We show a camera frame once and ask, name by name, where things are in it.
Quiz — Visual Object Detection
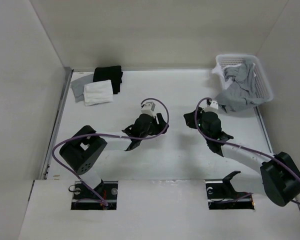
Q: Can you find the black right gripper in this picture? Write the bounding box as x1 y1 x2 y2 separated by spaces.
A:
183 107 211 141

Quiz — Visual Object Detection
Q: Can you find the grey tank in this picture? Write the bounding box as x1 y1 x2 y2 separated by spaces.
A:
215 60 265 112
70 74 94 103

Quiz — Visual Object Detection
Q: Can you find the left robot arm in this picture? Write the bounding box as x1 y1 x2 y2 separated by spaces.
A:
59 113 169 200

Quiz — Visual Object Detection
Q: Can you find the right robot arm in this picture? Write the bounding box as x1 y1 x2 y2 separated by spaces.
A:
183 108 300 207

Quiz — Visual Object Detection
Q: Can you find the white tank top in basket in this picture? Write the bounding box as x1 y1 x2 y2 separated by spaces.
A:
211 63 241 90

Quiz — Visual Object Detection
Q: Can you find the folded white tank top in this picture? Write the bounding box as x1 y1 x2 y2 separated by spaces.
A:
83 80 114 106

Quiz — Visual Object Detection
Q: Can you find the folded black tank top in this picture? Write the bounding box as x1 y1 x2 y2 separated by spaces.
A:
93 65 123 95

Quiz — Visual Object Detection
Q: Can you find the folded grey tank top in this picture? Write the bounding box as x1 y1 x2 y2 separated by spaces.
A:
70 74 94 103

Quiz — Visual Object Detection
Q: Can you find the white plastic laundry basket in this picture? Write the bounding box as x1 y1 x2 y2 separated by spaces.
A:
215 53 274 102

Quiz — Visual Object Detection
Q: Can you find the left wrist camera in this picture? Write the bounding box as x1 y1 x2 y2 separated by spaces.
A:
141 101 156 118

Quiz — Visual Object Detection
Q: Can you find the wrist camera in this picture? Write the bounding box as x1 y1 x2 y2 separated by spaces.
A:
141 101 156 118
204 99 219 113

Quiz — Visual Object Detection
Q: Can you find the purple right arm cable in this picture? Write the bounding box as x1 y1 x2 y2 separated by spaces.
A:
195 97 300 210

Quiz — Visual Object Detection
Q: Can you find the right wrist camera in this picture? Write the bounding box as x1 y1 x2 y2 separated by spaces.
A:
204 99 219 113

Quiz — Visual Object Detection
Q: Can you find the right metal table rail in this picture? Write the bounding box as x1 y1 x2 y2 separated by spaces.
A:
254 107 274 154

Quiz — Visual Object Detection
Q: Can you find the metal table rail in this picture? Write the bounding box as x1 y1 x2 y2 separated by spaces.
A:
38 66 74 180
254 107 274 154

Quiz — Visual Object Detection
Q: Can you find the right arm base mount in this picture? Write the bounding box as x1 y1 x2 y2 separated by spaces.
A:
205 170 255 210

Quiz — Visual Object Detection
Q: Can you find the left metal table rail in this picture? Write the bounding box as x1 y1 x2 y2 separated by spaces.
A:
38 66 74 180

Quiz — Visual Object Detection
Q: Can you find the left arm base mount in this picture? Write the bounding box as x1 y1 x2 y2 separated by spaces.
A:
68 181 119 211

